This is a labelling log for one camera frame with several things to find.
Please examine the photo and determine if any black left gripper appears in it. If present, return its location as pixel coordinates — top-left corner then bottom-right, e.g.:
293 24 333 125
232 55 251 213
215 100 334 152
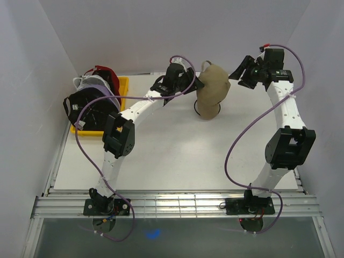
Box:
173 67 204 95

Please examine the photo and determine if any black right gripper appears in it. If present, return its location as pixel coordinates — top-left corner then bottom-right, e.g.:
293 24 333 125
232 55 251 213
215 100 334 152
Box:
228 55 267 90

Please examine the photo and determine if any tan R baseball cap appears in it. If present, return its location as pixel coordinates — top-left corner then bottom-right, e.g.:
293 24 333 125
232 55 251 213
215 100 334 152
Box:
196 60 231 120

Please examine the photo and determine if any black NY baseball cap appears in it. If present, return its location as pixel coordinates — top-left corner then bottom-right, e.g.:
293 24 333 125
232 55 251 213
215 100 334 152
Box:
63 94 119 131

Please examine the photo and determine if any purple LA baseball cap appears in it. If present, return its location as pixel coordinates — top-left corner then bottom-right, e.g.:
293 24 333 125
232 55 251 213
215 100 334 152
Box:
70 85 113 105

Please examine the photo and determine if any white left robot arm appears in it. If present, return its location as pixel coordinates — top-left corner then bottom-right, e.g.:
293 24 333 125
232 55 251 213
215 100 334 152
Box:
89 63 204 215

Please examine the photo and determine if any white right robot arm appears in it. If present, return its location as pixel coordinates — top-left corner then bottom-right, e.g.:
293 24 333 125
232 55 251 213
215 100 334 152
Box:
228 45 316 213

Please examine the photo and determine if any yellow plastic bin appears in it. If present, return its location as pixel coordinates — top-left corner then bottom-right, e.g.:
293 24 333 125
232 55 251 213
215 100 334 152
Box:
63 75 129 137

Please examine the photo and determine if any red baseball cap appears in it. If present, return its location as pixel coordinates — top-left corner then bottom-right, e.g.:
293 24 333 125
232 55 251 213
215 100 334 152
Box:
83 65 120 96

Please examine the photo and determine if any white baseball cap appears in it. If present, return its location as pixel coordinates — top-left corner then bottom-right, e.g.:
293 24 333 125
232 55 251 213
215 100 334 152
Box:
73 75 112 93

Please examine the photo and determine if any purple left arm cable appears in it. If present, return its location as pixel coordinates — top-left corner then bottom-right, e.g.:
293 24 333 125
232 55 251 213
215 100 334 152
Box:
75 55 196 242

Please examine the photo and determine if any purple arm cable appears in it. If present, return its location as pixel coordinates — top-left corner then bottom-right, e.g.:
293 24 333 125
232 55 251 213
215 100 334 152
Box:
75 55 196 242
218 42 306 236

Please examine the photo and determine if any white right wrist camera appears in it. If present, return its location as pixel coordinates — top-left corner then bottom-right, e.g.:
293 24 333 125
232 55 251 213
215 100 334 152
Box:
256 44 270 65

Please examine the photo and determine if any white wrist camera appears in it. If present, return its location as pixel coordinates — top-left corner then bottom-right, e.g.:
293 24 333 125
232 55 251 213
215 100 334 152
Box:
169 57 187 74
256 44 270 65

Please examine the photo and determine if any black wire hat stand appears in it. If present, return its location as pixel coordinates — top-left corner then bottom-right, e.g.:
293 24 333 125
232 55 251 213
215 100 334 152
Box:
193 101 221 119

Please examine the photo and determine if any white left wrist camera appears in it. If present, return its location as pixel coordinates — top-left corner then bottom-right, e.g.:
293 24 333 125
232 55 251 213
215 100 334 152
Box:
169 57 187 74

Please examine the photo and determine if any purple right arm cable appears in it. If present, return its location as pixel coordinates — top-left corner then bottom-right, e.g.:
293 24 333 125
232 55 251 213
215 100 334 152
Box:
218 42 306 236

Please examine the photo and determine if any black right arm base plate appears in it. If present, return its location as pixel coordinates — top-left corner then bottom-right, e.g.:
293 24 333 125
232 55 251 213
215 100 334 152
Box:
219 197 275 215

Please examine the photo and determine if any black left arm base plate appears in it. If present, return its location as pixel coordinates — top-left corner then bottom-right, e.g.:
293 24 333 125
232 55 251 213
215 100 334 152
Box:
83 199 130 216

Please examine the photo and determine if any aluminium frame rail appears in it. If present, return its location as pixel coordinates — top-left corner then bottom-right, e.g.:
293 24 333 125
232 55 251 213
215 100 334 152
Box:
31 191 323 219

